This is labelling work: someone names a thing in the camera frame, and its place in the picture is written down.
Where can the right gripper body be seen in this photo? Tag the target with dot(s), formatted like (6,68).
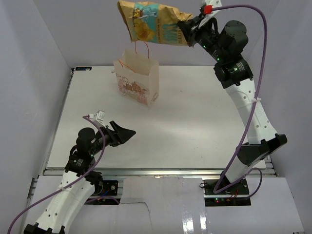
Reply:
(206,36)

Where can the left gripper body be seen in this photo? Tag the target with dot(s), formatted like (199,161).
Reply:
(110,138)

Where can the large chips bag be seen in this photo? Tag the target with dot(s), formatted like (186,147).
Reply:
(153,22)

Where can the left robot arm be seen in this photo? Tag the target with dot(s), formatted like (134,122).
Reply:
(79,180)

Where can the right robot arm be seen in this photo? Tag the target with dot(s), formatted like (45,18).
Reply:
(260,138)

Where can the white paper bag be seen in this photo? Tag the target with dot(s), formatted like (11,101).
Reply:
(138,77)

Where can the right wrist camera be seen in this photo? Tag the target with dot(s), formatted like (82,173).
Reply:
(208,10)

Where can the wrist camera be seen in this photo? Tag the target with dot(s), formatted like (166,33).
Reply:
(208,10)
(99,118)

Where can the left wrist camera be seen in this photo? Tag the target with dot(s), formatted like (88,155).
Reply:
(99,118)

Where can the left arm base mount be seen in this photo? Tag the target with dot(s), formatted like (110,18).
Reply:
(106,187)

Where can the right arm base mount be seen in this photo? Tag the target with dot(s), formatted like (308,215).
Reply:
(237,189)

